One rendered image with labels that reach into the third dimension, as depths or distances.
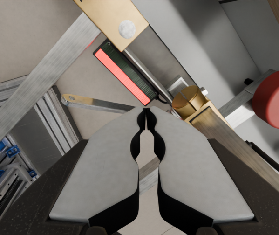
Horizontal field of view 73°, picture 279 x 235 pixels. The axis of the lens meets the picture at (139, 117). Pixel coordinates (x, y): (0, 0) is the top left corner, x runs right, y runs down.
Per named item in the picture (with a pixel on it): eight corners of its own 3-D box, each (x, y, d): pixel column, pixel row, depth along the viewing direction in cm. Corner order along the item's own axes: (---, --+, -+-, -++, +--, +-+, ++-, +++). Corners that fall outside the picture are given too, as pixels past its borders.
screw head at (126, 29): (126, 42, 24) (126, 43, 23) (114, 29, 23) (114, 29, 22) (139, 30, 23) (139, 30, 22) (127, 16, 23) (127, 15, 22)
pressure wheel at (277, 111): (238, 109, 37) (282, 142, 27) (218, 80, 34) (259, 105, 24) (275, 82, 35) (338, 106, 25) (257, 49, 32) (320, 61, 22)
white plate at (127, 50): (191, 121, 49) (207, 143, 40) (120, 42, 39) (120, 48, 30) (193, 120, 49) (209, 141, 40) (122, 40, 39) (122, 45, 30)
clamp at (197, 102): (209, 145, 38) (221, 162, 33) (167, 100, 33) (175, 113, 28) (233, 128, 36) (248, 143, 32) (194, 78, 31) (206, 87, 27)
